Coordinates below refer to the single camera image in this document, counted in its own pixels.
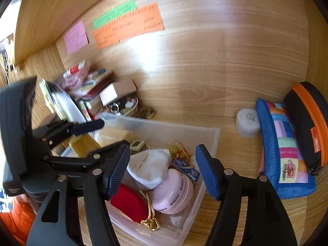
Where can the blue patchwork pouch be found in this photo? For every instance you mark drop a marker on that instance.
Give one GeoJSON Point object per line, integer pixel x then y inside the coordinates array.
{"type": "Point", "coordinates": [284, 156]}

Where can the white bowl of beads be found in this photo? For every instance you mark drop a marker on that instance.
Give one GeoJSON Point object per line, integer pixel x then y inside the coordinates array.
{"type": "Point", "coordinates": [128, 106]}

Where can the black case with orange zipper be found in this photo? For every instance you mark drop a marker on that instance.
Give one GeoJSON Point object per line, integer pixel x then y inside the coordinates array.
{"type": "Point", "coordinates": [305, 123]}

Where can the red and white tube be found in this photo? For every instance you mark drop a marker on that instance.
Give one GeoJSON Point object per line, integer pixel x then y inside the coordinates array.
{"type": "Point", "coordinates": [74, 70]}

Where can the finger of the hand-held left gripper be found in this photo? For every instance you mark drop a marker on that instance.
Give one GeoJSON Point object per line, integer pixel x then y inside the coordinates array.
{"type": "Point", "coordinates": [87, 128]}
{"type": "Point", "coordinates": [102, 155]}

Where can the clear plastic storage box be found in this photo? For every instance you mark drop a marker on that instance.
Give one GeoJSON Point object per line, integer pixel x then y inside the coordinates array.
{"type": "Point", "coordinates": [205, 138]}

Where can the small blue box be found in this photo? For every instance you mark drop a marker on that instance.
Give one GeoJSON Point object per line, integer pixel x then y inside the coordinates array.
{"type": "Point", "coordinates": [188, 173]}

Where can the small patterned eraser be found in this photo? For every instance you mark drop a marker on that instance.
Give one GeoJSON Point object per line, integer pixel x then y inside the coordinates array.
{"type": "Point", "coordinates": [138, 144]}

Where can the pink round jar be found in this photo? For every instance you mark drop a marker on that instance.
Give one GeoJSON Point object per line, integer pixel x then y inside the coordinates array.
{"type": "Point", "coordinates": [171, 192]}

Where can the green paper note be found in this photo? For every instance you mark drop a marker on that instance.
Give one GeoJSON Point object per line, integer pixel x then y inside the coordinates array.
{"type": "Point", "coordinates": [114, 14]}

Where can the wooden desktop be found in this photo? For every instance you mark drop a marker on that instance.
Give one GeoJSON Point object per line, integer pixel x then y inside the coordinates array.
{"type": "Point", "coordinates": [238, 153]}

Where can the white round case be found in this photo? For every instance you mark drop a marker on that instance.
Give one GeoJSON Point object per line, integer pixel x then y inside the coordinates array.
{"type": "Point", "coordinates": [247, 123]}

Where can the white folder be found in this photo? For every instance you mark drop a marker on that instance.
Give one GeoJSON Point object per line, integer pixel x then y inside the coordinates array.
{"type": "Point", "coordinates": [70, 110]}

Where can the pale yellow packet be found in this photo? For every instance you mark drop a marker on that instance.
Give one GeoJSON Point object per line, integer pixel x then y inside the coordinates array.
{"type": "Point", "coordinates": [115, 134]}

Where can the orange paper note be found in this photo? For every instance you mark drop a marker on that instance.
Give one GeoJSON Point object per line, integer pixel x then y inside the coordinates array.
{"type": "Point", "coordinates": [128, 27]}

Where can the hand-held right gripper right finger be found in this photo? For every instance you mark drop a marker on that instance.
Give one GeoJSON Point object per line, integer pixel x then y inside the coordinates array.
{"type": "Point", "coordinates": [207, 174]}

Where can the red pouch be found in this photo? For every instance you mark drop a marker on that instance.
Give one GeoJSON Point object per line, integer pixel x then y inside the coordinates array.
{"type": "Point", "coordinates": [128, 205]}

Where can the small cardboard box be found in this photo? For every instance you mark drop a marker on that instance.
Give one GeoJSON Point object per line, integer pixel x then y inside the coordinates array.
{"type": "Point", "coordinates": [117, 91]}

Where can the pink paper note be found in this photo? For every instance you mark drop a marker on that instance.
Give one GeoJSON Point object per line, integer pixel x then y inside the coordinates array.
{"type": "Point", "coordinates": [75, 37]}

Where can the gold bell charm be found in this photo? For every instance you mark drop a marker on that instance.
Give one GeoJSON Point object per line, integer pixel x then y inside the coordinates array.
{"type": "Point", "coordinates": [151, 224]}

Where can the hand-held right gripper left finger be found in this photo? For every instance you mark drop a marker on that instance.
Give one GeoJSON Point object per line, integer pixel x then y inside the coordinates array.
{"type": "Point", "coordinates": [119, 171]}

